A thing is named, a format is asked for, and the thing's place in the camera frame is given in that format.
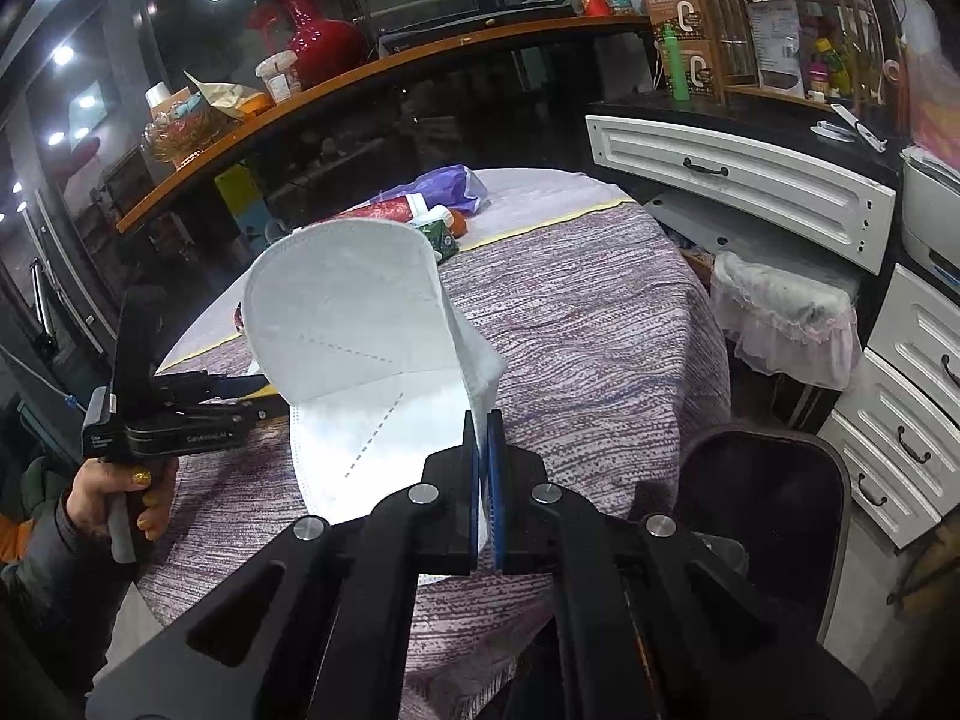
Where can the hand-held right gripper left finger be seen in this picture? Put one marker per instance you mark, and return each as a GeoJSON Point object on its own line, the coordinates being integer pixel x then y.
{"type": "Point", "coordinates": [474, 510]}

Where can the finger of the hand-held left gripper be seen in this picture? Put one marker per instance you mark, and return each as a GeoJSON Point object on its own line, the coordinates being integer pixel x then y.
{"type": "Point", "coordinates": [225, 385]}
{"type": "Point", "coordinates": [240, 411]}

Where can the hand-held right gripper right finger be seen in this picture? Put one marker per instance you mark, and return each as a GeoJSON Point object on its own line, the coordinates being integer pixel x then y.
{"type": "Point", "coordinates": [496, 510]}

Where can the white face mask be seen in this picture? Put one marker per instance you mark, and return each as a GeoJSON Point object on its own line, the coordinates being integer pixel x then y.
{"type": "Point", "coordinates": [337, 315]}

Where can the orange white plastic bag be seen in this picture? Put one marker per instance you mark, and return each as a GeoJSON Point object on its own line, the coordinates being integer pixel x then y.
{"type": "Point", "coordinates": [397, 210]}

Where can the green drink carton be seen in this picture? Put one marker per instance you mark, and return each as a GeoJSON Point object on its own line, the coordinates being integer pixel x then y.
{"type": "Point", "coordinates": [436, 236]}

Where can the black trash bin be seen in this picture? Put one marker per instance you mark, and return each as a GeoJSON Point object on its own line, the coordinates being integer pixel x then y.
{"type": "Point", "coordinates": [757, 495]}

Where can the purple plastic bag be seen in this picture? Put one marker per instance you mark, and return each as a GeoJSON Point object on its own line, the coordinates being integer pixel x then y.
{"type": "Point", "coordinates": [442, 187]}

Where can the person's left forearm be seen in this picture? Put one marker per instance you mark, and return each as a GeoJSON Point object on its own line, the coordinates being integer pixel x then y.
{"type": "Point", "coordinates": [52, 600]}

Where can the person's left hand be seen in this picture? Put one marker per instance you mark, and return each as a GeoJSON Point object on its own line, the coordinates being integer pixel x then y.
{"type": "Point", "coordinates": [90, 499]}

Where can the gift basket with wrapped items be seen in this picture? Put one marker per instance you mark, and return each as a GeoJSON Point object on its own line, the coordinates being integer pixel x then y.
{"type": "Point", "coordinates": [180, 127]}

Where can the small orange piece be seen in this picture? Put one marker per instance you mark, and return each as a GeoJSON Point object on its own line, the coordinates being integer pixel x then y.
{"type": "Point", "coordinates": [456, 222]}

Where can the cream paper bag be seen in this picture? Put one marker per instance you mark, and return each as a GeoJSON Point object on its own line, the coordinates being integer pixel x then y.
{"type": "Point", "coordinates": [229, 97]}

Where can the small jar white lid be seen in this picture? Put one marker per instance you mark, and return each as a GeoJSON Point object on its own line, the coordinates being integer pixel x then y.
{"type": "Point", "coordinates": [279, 75]}

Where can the wooden counter shelf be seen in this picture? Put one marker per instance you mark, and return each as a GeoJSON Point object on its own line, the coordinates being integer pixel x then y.
{"type": "Point", "coordinates": [337, 86]}

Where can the white cloth yellow edge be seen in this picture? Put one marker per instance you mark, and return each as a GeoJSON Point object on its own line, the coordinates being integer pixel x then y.
{"type": "Point", "coordinates": [540, 191]}

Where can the white lace covered stool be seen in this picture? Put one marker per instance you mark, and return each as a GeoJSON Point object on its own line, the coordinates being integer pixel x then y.
{"type": "Point", "coordinates": [787, 315]}

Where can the red vase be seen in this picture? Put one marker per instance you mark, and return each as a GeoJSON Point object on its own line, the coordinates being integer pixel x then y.
{"type": "Point", "coordinates": [322, 37]}

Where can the long white drawer cabinet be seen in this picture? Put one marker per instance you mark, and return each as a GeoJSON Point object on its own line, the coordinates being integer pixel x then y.
{"type": "Point", "coordinates": [750, 180]}

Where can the white stacked drawer unit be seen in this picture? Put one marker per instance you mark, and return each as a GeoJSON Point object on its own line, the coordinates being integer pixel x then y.
{"type": "Point", "coordinates": [915, 390]}

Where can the green bottle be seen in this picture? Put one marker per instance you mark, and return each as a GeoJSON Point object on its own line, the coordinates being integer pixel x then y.
{"type": "Point", "coordinates": [677, 64]}

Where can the brown product box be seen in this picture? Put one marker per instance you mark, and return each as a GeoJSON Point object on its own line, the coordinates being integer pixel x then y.
{"type": "Point", "coordinates": [701, 67]}
{"type": "Point", "coordinates": [675, 11]}

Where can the small white dish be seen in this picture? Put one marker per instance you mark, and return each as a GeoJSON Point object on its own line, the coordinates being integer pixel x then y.
{"type": "Point", "coordinates": [829, 131]}

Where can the white printer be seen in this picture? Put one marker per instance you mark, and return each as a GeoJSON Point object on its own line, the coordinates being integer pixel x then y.
{"type": "Point", "coordinates": [934, 217]}

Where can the white hair clipper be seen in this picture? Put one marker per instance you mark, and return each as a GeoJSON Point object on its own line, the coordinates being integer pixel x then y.
{"type": "Point", "coordinates": [859, 127]}

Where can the wooden shelf rack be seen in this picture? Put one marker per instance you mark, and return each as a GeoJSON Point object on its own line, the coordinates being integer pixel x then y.
{"type": "Point", "coordinates": [731, 37]}

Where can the clear bag of snacks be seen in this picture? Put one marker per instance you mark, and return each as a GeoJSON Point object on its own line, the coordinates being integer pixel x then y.
{"type": "Point", "coordinates": [934, 105]}

